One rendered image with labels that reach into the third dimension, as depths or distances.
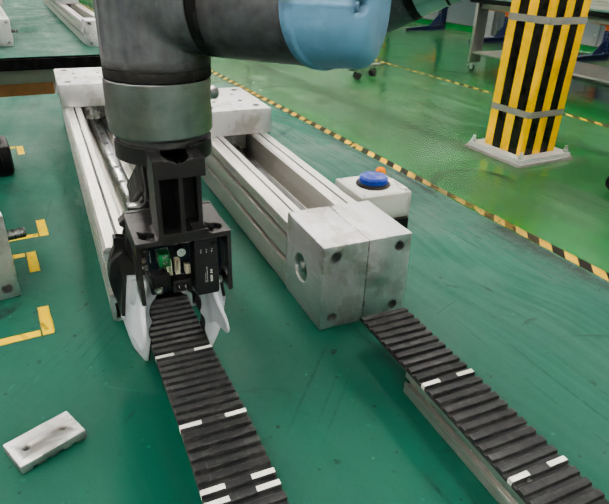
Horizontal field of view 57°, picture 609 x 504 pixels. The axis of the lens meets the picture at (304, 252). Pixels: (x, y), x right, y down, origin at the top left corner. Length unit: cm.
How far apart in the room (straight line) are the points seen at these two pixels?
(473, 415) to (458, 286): 25
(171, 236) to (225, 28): 15
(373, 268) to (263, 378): 16
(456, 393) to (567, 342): 19
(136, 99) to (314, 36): 13
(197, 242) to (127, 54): 14
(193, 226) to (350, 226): 20
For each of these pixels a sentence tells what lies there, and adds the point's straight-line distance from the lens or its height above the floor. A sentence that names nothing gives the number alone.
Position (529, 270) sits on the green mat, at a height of 78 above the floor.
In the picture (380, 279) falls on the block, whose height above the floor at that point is 83.
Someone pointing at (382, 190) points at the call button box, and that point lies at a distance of 77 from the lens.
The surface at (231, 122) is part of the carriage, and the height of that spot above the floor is 89.
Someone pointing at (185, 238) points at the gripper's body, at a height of 93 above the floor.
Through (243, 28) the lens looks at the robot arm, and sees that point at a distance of 35.
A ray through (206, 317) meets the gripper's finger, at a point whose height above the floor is 82.
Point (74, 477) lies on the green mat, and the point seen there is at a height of 78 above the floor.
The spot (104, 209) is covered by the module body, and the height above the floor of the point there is 86.
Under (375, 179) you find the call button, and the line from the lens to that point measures 77.
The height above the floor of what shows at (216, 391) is 81.
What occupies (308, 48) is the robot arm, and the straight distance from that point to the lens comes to 34.
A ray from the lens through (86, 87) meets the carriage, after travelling 110.
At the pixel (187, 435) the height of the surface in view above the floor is 81.
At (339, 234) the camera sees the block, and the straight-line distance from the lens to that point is 55.
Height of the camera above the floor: 112
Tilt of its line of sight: 28 degrees down
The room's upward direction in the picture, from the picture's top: 2 degrees clockwise
